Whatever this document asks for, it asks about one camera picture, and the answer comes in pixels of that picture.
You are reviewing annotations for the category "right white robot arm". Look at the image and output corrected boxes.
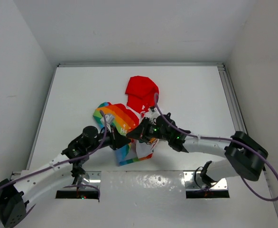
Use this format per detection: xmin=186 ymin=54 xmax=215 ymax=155
xmin=126 ymin=114 xmax=268 ymax=187

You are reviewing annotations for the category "metal base plate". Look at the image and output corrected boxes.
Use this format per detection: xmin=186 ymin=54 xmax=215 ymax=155
xmin=183 ymin=171 xmax=228 ymax=191
xmin=10 ymin=170 xmax=101 ymax=189

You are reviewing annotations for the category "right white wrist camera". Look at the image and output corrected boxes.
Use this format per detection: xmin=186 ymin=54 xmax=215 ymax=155
xmin=149 ymin=106 xmax=160 ymax=118

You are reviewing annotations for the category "rainbow children's hooded jacket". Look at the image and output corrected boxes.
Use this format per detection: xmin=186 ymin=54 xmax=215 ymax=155
xmin=93 ymin=76 xmax=159 ymax=166

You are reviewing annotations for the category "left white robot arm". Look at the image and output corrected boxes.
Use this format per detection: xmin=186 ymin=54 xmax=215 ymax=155
xmin=0 ymin=126 xmax=131 ymax=228

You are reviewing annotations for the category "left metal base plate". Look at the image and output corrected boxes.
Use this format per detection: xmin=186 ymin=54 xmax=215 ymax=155
xmin=10 ymin=170 xmax=101 ymax=189

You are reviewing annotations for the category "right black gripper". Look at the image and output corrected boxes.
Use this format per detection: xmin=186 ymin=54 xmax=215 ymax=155
xmin=127 ymin=116 xmax=170 ymax=141

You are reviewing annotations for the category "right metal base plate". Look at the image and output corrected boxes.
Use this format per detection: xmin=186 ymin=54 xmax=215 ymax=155
xmin=183 ymin=171 xmax=228 ymax=191

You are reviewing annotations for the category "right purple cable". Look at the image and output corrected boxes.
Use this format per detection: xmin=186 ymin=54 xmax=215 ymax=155
xmin=153 ymin=92 xmax=278 ymax=202

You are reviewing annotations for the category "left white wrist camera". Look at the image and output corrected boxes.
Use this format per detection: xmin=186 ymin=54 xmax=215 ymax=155
xmin=105 ymin=114 xmax=115 ymax=125

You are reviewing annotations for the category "purple cable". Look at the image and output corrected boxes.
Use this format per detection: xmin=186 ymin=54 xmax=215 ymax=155
xmin=0 ymin=109 xmax=111 ymax=216
xmin=153 ymin=92 xmax=278 ymax=202

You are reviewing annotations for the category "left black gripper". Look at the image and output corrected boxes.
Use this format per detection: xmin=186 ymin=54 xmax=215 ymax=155
xmin=87 ymin=125 xmax=131 ymax=153

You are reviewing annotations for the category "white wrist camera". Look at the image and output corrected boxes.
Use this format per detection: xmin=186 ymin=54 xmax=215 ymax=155
xmin=105 ymin=114 xmax=115 ymax=125
xmin=149 ymin=106 xmax=160 ymax=118

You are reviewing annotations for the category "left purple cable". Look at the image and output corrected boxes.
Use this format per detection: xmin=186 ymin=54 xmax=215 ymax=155
xmin=0 ymin=109 xmax=111 ymax=216

